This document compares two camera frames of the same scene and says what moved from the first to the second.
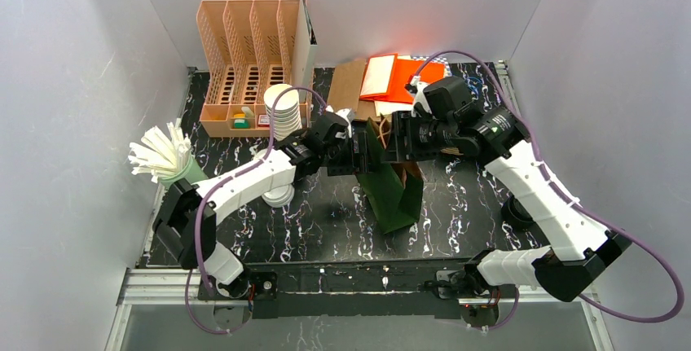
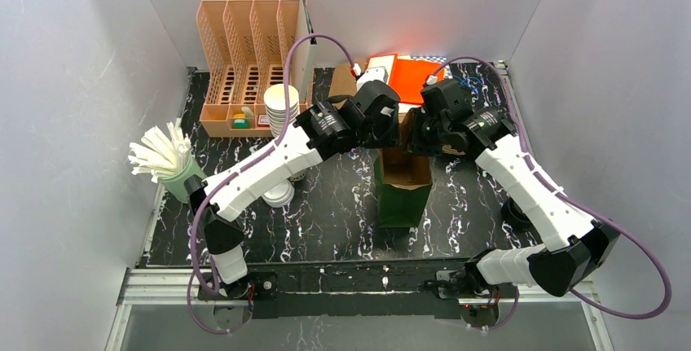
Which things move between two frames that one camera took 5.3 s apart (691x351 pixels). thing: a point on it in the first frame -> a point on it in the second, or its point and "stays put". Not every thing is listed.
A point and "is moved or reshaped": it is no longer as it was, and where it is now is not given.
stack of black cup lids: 513,212 stays put
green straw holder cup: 192,172 stays put
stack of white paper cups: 287,118 stays put
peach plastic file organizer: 247,47 stays put
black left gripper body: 355,147 -> 386,129
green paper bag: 395,204 is moved or reshaped
